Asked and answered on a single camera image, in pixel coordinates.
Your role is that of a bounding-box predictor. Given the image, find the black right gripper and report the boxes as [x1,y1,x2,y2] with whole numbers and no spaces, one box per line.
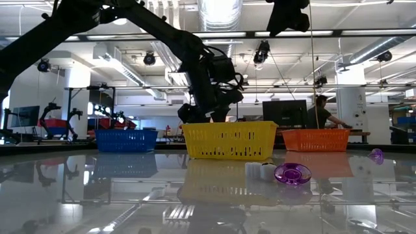
[265,0,311,37]

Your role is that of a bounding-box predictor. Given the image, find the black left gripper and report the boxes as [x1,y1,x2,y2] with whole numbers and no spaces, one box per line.
[177,48,244,124]

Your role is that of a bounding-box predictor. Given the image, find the yellow plastic basket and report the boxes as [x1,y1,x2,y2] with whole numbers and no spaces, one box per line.
[181,121,279,161]

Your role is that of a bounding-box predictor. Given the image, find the white plastic skeleton toy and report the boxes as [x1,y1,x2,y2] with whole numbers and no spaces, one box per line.
[244,161,278,182]

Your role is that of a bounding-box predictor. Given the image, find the purple plastic toy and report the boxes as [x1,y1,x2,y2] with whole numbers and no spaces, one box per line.
[367,148,385,165]
[274,162,313,186]

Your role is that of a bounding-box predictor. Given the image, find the white LED light strip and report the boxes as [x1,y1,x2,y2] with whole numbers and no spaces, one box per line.
[86,34,147,42]
[5,35,81,42]
[341,29,416,36]
[254,30,334,37]
[193,31,247,38]

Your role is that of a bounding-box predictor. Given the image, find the white ceiling pipes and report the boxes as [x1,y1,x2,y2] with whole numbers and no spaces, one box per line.
[142,0,196,87]

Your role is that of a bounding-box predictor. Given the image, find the black computer monitor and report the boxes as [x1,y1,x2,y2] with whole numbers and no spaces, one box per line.
[262,99,309,127]

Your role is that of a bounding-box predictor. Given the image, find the blue plastic basket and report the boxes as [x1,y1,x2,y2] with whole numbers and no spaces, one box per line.
[95,129,159,153]

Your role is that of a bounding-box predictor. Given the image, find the person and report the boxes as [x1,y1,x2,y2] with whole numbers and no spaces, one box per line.
[306,94,354,130]

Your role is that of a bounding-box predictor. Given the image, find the white building column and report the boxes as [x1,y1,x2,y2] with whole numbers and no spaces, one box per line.
[335,63,367,131]

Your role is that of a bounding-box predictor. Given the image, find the orange plastic basket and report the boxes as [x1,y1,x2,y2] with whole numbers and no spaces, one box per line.
[281,128,351,153]

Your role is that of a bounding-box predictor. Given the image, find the wooden top workbench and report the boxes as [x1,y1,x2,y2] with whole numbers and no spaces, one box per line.
[349,129,371,144]

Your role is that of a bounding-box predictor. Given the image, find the shelf with blue bins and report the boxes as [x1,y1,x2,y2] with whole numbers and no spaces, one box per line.
[391,107,416,144]

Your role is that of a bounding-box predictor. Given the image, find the red bin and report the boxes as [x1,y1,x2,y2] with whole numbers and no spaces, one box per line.
[38,118,68,129]

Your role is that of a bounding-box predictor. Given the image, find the black office chair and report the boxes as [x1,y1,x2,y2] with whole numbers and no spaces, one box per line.
[389,125,410,146]

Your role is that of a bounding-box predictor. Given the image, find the small dark monitor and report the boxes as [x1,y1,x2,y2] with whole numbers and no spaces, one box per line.
[11,105,41,128]

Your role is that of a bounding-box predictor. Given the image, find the black overhead frame bar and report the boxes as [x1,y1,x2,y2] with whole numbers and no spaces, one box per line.
[0,28,416,44]

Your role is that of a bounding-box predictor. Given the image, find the thin hanging cable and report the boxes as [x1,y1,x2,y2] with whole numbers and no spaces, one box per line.
[307,0,318,129]

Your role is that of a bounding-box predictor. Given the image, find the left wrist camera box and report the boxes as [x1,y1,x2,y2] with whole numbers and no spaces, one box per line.
[211,55,237,84]

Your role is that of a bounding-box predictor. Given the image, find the black distant rig frame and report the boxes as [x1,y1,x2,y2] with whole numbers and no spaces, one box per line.
[64,83,402,144]

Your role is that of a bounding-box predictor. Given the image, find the silver round ceiling duct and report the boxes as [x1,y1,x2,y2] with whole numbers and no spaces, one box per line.
[198,0,243,59]

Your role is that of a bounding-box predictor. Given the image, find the silver slanted ceiling duct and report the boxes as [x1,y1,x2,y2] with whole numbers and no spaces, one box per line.
[349,35,413,66]

